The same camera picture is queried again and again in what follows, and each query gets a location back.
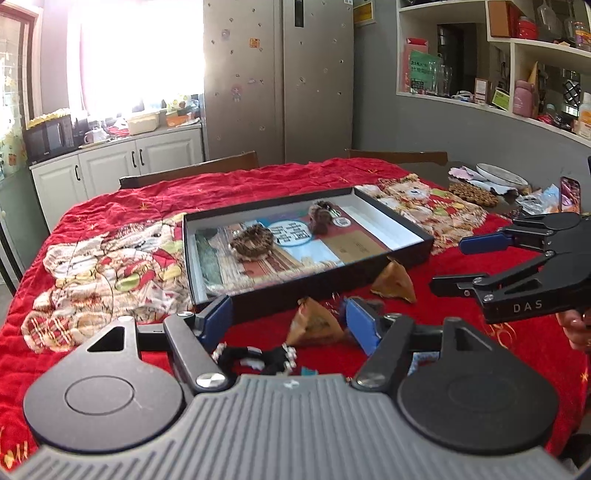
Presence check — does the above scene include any white wall shelf unit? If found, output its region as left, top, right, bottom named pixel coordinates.
left=397, top=1, right=590, bottom=146

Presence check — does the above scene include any brown beaded trivet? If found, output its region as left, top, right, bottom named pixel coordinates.
left=449, top=182, right=498, bottom=208

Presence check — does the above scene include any black microwave oven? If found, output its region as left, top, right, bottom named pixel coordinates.
left=24, top=115, right=76, bottom=164

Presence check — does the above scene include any white plate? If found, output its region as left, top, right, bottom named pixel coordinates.
left=476, top=163, right=529, bottom=189

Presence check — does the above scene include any green paper sign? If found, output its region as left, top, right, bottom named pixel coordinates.
left=409, top=50, right=441, bottom=95

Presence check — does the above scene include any dark brown fuzzy scrunchie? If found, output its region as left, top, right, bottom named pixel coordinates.
left=308, top=200, right=335, bottom=235

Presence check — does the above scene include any white plastic container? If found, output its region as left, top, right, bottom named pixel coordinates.
left=127, top=112, right=160, bottom=136

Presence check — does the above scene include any pink water bottle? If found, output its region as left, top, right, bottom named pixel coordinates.
left=513, top=80, right=534, bottom=118

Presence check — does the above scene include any brown patterned scrunchie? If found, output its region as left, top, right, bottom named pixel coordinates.
left=229, top=224, right=274, bottom=261

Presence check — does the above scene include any white mug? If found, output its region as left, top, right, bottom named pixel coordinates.
left=83, top=128, right=109, bottom=145

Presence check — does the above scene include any black shallow box tray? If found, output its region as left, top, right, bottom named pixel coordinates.
left=183, top=186, right=435, bottom=322

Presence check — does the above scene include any yellow wall sign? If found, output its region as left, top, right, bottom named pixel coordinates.
left=353, top=0, right=376, bottom=27

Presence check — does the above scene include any brown triangular pouch far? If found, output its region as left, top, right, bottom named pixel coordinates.
left=370, top=258, right=417, bottom=304

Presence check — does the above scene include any dark wooden chair right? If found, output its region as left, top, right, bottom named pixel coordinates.
left=346, top=149, right=448, bottom=166

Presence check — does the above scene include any brown triangular pouch near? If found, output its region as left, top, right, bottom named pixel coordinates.
left=286, top=297, right=346, bottom=347

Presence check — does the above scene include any red bear print quilt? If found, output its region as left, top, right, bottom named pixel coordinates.
left=1, top=158, right=590, bottom=470

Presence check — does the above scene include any brown triangular pouch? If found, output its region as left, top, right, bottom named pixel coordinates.
left=370, top=258, right=417, bottom=304
left=286, top=297, right=346, bottom=347

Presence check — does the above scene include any smartphone with red case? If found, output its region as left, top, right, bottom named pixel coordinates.
left=559, top=176, right=581, bottom=214

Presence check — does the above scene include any white kitchen cabinet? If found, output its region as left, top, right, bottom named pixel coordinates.
left=30, top=123, right=204, bottom=230

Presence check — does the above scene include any person's right hand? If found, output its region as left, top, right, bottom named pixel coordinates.
left=556, top=310, right=591, bottom=352

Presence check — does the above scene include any black white hair tie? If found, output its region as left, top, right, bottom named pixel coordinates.
left=210, top=341, right=299, bottom=375

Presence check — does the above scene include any pink paper wrapper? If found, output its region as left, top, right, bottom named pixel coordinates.
left=448, top=166, right=483, bottom=182

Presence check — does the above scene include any dark wooden chair left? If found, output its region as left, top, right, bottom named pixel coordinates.
left=119, top=151, right=259, bottom=190

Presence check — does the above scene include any silver double door refrigerator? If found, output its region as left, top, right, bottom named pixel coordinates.
left=202, top=0, right=353, bottom=165

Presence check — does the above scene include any dark wooden chair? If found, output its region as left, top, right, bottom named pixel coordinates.
left=119, top=151, right=259, bottom=190
left=346, top=149, right=448, bottom=166

